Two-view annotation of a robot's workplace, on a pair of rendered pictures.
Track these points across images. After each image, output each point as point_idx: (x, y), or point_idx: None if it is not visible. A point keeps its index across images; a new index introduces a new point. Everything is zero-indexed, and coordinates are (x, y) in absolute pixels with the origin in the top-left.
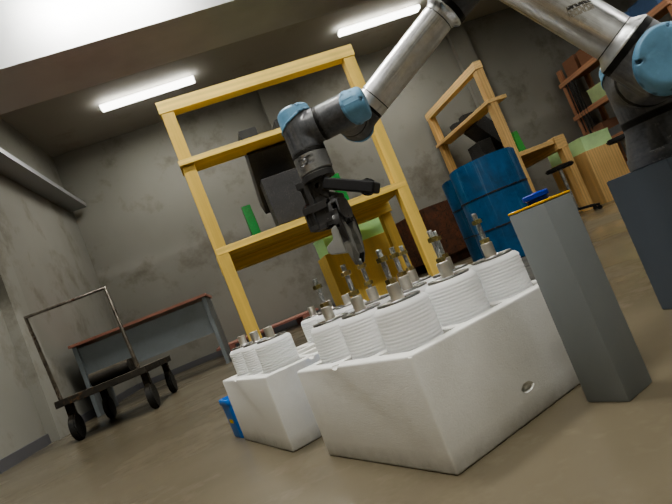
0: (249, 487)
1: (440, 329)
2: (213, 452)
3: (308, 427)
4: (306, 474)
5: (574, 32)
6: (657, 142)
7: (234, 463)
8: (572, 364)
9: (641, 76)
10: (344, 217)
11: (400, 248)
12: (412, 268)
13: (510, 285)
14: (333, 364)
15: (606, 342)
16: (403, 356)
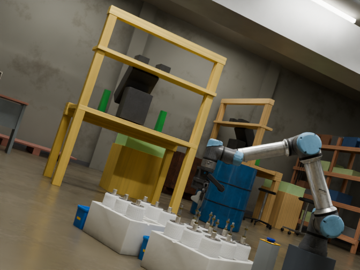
0: (105, 256)
1: (218, 256)
2: (65, 226)
3: (129, 249)
4: (132, 267)
5: (315, 196)
6: (312, 245)
7: (86, 240)
8: None
9: (321, 226)
10: (205, 191)
11: (211, 212)
12: (209, 223)
13: (241, 256)
14: (172, 239)
15: None
16: (207, 257)
